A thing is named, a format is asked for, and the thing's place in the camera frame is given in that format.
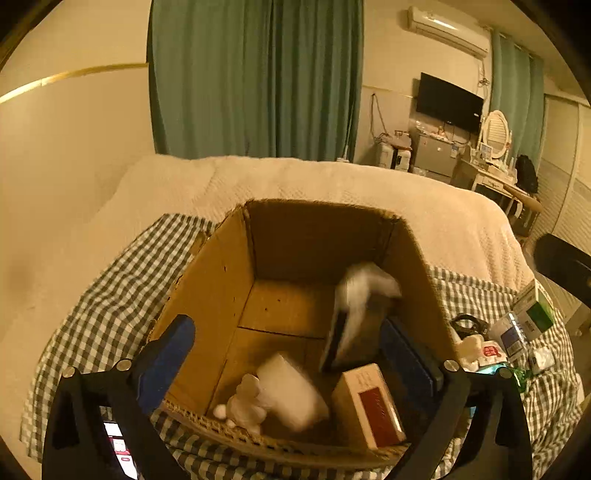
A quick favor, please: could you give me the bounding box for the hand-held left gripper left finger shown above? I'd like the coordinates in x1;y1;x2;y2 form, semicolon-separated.
41;315;197;480

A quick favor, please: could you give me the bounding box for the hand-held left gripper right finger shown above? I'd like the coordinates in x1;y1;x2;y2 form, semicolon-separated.
379;316;534;480

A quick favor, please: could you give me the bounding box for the brown cardboard box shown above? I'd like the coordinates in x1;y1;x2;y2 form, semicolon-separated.
148;198;462;469

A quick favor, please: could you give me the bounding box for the white cloth item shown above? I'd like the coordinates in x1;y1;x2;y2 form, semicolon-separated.
335;261;402;347

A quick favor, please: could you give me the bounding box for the green and white carton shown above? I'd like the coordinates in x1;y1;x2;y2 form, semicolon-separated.
513;279;555;342

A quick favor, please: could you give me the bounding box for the brown and red carton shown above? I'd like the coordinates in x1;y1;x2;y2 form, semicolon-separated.
331;363;407;452

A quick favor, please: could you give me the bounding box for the green checked cloth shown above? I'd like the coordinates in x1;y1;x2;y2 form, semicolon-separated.
21;212;585;480

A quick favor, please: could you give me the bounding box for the red and white packet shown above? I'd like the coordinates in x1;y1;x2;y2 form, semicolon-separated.
478;340;509;367

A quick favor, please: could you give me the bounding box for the blue and white packet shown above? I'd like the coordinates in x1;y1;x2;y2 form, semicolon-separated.
489;313;529;357

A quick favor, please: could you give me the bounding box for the white soft packet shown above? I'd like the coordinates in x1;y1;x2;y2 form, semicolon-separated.
256;353;329;432

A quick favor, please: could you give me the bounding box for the small white pouch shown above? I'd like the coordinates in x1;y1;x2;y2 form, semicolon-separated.
526;346;557;374

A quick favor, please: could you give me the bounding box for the cream textured blanket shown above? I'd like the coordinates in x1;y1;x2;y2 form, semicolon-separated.
60;154;536;296

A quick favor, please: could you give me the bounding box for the white dressing table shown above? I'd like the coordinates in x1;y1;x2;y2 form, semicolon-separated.
455;157;543;232

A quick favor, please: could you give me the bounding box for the white floor appliance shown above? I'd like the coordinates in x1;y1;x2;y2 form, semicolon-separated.
379;138;411;171

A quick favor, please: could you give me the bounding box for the grey small fridge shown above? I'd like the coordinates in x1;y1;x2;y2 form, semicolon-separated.
409;127;462;183

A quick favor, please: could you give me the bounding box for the black bag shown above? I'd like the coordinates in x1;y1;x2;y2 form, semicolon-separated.
515;154;539;193

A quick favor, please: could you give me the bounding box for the white oval mirror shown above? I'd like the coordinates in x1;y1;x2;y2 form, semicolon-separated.
478;110;513;160

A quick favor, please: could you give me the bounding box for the white louvred wardrobe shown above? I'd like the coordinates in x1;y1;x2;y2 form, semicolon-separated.
526;95;591;324

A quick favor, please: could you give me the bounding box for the wide green curtain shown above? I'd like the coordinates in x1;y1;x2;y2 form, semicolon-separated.
148;0;365;162

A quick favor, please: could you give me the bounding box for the narrow green curtain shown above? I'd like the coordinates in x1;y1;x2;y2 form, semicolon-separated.
489;30;546;162

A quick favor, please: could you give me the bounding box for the white air conditioner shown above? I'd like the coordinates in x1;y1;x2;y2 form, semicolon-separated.
407;6;490;58

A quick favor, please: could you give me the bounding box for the small black ring object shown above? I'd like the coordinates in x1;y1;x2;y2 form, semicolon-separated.
450;314;489;337

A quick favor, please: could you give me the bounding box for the black wall television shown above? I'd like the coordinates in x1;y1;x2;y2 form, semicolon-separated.
416;72;485;136

